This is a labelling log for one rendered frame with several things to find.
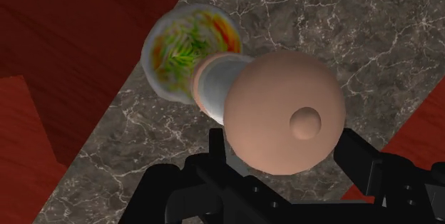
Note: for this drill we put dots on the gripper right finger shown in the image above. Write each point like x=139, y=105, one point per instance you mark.
x=389, y=178

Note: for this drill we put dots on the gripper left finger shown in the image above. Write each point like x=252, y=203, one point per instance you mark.
x=208, y=178

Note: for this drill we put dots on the bowl of green salad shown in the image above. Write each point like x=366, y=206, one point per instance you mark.
x=180, y=53

